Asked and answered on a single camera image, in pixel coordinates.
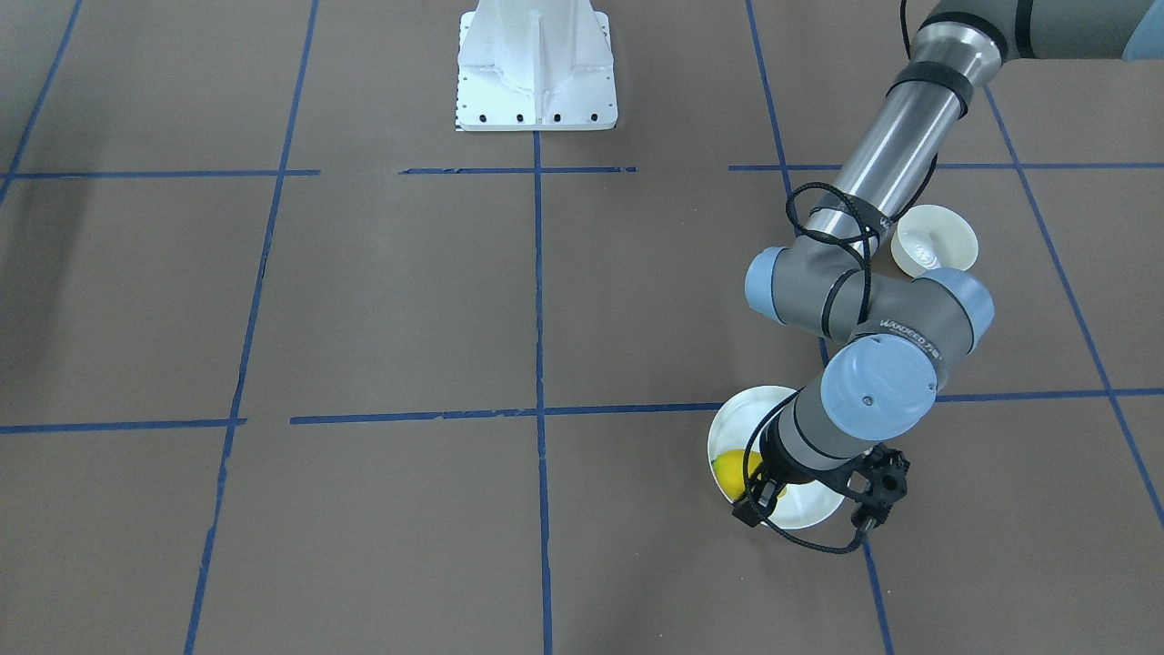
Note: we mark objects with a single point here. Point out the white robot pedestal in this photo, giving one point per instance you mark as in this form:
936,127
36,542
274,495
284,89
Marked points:
535,65

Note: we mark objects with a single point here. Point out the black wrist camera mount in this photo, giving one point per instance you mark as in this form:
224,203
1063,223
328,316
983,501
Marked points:
875,481

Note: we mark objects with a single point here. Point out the white bowl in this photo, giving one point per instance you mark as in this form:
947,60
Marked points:
930,237

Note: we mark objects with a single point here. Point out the yellow lemon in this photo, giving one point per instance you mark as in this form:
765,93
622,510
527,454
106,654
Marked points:
729,467

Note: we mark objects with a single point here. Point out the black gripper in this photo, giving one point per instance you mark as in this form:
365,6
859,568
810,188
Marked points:
793,472

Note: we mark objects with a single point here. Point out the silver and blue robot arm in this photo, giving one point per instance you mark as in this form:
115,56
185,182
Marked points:
898,340

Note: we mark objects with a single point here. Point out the white plate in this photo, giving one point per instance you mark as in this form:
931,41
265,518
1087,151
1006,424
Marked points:
800,506

